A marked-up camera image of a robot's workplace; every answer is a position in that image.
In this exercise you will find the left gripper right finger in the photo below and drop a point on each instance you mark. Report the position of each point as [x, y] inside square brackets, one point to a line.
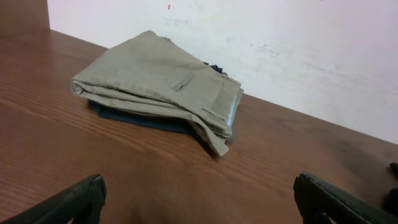
[321, 202]

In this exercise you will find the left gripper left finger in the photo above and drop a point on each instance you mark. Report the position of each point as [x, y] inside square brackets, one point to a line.
[79, 203]

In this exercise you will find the folded dark navy garment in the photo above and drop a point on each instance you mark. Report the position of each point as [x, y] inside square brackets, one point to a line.
[143, 119]

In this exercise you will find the folded khaki trousers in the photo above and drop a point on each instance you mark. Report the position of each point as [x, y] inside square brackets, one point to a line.
[148, 46]

